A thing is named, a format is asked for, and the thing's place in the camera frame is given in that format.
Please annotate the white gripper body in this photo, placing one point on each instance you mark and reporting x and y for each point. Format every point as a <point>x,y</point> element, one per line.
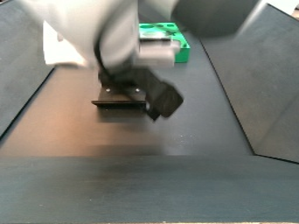
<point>155,52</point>

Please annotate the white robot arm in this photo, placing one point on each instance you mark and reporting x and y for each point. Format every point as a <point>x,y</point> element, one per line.
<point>93,33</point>

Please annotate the green foam shape-sorter board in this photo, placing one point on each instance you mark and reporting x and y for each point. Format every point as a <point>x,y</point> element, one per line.
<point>166,35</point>

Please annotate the black curved cradle stand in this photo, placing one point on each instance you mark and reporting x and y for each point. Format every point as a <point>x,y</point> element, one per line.
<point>119,95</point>

